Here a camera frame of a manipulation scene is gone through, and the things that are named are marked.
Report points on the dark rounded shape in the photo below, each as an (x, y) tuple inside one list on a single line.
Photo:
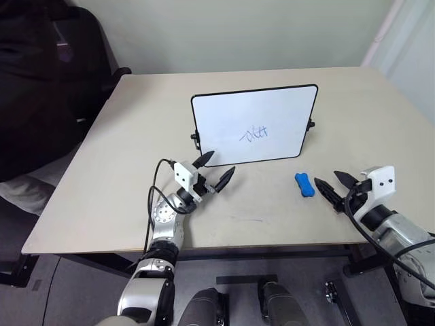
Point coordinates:
[(205, 307), (280, 304)]

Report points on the blue whiteboard eraser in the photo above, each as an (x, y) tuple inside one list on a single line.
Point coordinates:
[(304, 184)]

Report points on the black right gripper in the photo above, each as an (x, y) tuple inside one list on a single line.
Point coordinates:
[(355, 196)]

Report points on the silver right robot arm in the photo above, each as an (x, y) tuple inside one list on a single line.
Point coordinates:
[(397, 232)]

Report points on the black floor bar with bracket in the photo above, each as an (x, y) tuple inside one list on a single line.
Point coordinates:
[(340, 302)]

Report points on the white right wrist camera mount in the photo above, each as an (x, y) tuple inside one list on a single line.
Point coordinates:
[(382, 183)]

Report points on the black office chair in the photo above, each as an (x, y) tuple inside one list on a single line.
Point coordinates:
[(91, 61), (27, 102)]

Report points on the black-framed whiteboard with scribble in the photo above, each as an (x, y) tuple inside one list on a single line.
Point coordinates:
[(255, 125)]

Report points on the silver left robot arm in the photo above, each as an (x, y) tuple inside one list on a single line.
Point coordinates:
[(166, 217)]

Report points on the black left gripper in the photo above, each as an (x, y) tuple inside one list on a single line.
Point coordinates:
[(201, 185)]

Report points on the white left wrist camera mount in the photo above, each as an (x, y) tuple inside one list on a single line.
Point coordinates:
[(184, 176)]

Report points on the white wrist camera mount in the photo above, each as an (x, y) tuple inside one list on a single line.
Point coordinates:
[(382, 183), (184, 176)]

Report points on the black metal table frame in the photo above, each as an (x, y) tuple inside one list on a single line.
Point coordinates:
[(238, 253)]

